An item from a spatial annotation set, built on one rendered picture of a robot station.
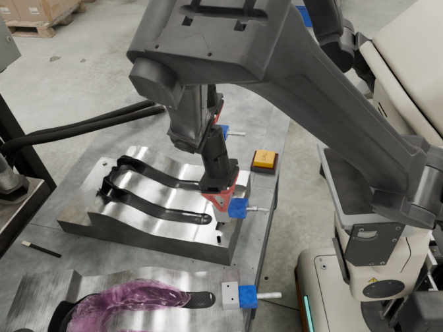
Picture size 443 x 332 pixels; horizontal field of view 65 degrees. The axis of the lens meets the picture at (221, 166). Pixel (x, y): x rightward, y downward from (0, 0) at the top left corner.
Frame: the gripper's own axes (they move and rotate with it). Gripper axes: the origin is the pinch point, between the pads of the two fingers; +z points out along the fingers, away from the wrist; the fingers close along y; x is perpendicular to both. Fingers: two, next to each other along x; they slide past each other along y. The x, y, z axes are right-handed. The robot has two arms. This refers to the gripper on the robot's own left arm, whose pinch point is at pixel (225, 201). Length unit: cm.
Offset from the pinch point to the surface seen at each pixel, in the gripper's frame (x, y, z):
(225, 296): 2.6, 17.2, 12.0
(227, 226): -2.2, -2.0, 10.5
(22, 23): -321, -271, -5
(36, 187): -71, -9, 6
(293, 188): -3, -106, 84
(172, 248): -15.6, 5.5, 12.6
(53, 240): -52, 9, 11
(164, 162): -24.2, -16.4, 0.6
